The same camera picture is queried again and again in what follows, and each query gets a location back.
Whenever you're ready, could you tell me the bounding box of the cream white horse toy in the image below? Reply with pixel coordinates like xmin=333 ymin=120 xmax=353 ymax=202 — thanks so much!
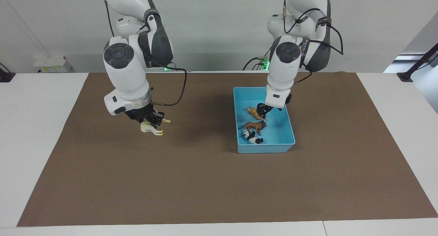
xmin=140 ymin=118 xmax=171 ymax=136

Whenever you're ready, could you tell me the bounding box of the orange tiger toy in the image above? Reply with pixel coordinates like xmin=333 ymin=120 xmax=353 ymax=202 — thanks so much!
xmin=247 ymin=106 xmax=264 ymax=120

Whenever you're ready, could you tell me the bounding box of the brown lion toy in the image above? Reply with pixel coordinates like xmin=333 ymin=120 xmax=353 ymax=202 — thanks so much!
xmin=239 ymin=120 xmax=267 ymax=136

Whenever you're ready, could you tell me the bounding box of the black and white panda toy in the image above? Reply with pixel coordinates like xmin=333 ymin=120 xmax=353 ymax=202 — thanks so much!
xmin=242 ymin=129 xmax=264 ymax=145

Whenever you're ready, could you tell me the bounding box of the light blue storage box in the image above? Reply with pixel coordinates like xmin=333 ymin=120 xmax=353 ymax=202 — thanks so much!
xmin=233 ymin=87 xmax=296 ymax=154

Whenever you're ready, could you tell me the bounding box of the brown table mat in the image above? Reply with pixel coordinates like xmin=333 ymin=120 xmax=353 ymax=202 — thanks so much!
xmin=17 ymin=72 xmax=438 ymax=227

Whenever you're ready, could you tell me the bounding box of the small black table clamp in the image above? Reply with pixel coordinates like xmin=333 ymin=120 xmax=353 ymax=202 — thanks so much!
xmin=0 ymin=63 xmax=16 ymax=82

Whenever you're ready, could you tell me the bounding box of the black clamp with slanted pole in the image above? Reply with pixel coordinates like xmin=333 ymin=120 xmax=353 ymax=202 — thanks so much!
xmin=397 ymin=43 xmax=438 ymax=82

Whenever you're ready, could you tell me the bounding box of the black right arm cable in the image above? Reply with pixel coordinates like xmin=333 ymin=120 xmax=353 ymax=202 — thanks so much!
xmin=103 ymin=0 xmax=188 ymax=106

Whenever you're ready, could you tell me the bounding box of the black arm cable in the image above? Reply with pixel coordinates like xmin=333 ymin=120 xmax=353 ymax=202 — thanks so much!
xmin=103 ymin=0 xmax=188 ymax=106
xmin=283 ymin=0 xmax=344 ymax=84

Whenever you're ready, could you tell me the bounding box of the black left base cable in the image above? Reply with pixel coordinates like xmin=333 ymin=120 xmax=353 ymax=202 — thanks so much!
xmin=243 ymin=48 xmax=271 ymax=71

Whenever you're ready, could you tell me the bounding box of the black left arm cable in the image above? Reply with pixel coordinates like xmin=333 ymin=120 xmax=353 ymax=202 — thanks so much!
xmin=283 ymin=0 xmax=344 ymax=84

